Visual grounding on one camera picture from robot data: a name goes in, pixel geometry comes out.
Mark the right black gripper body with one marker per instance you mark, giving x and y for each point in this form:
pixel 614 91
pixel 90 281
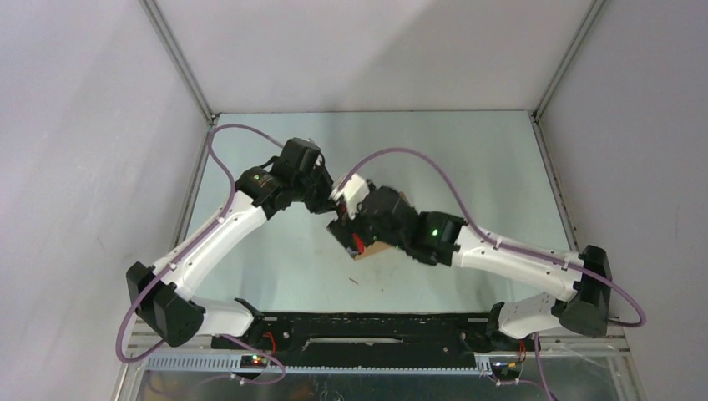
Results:
pixel 345 225

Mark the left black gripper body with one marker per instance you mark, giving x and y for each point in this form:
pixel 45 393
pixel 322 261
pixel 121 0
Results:
pixel 314 190

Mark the brown cardboard express box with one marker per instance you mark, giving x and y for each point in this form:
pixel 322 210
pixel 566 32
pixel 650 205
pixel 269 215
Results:
pixel 381 243

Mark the red black utility knife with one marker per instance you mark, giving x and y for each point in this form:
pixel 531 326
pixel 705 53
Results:
pixel 359 245

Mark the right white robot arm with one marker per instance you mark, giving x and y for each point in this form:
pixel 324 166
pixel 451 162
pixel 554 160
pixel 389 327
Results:
pixel 572 292

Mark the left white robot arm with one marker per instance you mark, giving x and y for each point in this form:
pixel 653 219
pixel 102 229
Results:
pixel 164 292

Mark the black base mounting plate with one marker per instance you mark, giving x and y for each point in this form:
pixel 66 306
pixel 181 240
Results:
pixel 379 340

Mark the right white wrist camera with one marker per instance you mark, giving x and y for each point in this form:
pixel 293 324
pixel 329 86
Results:
pixel 350 190

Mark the right aluminium frame post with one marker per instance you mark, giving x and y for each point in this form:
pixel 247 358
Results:
pixel 580 35

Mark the aluminium frame post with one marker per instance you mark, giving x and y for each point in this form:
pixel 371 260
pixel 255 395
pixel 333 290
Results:
pixel 580 35
pixel 171 44

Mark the grey slotted cable duct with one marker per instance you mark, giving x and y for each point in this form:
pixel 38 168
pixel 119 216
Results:
pixel 231 363

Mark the left aluminium frame post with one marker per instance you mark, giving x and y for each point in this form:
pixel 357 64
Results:
pixel 171 44

